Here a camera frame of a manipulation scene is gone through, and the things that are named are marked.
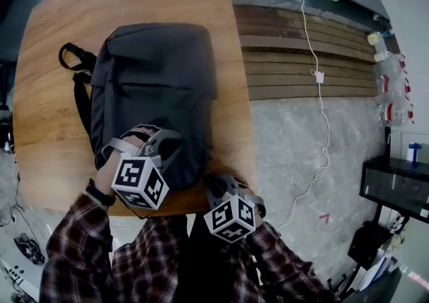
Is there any person's left forearm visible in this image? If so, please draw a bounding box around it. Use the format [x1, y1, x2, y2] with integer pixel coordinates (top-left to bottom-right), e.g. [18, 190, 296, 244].
[39, 190, 117, 303]

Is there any white and blue can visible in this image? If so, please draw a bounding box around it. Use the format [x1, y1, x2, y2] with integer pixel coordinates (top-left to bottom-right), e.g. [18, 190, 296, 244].
[406, 142, 424, 162]

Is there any small yellow-capped plastic bottle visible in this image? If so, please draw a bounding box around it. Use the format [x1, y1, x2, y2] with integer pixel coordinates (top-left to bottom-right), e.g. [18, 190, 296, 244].
[366, 31, 393, 48]

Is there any black floor bag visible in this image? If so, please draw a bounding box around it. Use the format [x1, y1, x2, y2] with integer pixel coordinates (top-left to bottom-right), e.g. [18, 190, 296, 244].
[347, 221, 393, 269]

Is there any person's plaid shirt torso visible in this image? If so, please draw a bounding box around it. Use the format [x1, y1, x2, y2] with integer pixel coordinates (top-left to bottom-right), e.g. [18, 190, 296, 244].
[111, 213, 263, 303]

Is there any dark grey backpack bag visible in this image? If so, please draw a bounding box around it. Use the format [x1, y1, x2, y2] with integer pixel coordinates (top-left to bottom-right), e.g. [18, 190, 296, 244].
[58, 22, 219, 192]

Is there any stack of white papers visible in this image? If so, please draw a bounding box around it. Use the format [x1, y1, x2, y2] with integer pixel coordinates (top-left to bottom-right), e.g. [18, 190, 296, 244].
[359, 247, 400, 293]

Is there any black device with cables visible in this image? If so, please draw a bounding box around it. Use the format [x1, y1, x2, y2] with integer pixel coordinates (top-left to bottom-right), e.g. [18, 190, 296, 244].
[13, 232, 46, 265]

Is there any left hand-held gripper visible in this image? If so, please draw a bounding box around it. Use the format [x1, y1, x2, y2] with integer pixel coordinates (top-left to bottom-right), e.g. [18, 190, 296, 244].
[101, 128, 184, 210]

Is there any person's right forearm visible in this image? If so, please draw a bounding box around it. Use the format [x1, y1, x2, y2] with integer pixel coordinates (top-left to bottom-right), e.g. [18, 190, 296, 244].
[243, 221, 339, 303]

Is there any black wristwatch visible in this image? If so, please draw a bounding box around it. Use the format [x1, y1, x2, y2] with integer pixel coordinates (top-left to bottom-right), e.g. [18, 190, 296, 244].
[84, 177, 117, 208]

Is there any small white-capped plastic bottle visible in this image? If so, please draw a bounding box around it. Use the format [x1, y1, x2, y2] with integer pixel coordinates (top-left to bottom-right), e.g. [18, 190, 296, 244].
[373, 50, 393, 63]

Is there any clear red-labelled plastic bottle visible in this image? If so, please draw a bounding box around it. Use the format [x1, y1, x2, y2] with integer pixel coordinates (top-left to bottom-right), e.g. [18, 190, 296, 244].
[375, 56, 408, 78]
[376, 74, 412, 102]
[375, 102, 415, 127]

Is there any white controller device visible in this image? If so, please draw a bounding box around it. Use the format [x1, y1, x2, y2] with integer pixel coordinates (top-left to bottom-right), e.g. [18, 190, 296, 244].
[0, 257, 27, 293]

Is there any wooden slatted platform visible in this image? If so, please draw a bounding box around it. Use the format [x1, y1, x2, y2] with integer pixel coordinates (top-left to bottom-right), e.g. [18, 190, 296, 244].
[232, 4, 380, 101]

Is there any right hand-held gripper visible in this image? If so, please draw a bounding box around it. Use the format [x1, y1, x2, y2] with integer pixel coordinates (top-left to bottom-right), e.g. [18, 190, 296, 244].
[202, 173, 267, 244]

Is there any person's left hand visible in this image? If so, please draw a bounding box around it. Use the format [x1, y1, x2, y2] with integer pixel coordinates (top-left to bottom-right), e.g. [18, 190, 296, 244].
[95, 126, 159, 192]

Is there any black side shelf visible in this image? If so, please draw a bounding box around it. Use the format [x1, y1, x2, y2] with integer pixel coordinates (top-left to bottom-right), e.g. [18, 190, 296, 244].
[359, 155, 429, 225]

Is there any white cable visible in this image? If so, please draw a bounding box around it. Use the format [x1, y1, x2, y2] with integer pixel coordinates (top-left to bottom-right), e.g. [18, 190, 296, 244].
[275, 0, 333, 231]

